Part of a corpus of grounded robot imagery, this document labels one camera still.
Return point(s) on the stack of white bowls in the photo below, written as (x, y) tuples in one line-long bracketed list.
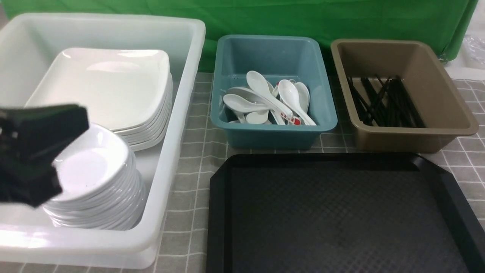
[(102, 188)]

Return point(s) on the pile of black chopsticks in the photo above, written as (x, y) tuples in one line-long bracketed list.
[(384, 102)]

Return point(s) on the grey checked tablecloth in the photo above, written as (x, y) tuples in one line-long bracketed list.
[(182, 242)]

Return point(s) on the white ceramic spoon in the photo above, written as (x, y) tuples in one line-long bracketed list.
[(239, 104), (304, 95), (260, 86), (258, 117), (290, 94)]

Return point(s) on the black serving tray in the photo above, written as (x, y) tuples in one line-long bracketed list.
[(340, 213)]

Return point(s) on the teal plastic bin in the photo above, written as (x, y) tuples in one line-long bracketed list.
[(275, 58)]

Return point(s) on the large white plastic bin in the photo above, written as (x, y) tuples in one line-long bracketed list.
[(29, 44)]

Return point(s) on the brown plastic bin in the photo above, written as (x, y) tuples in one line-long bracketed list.
[(437, 99)]

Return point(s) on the stack of white square plates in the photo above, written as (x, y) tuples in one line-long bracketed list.
[(128, 92)]

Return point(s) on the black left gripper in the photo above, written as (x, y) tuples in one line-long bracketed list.
[(30, 140)]

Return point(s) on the green backdrop cloth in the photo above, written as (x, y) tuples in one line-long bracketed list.
[(441, 24)]

